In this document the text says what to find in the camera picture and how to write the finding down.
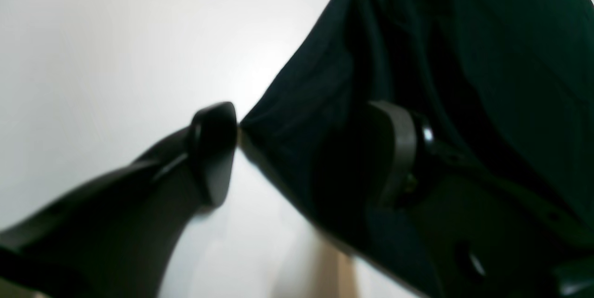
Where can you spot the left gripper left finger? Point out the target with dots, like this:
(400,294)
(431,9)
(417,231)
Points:
(113,236)

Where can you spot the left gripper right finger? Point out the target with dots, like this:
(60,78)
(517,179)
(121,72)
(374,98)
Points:
(485,237)

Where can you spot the black T-shirt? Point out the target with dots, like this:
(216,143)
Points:
(509,83)

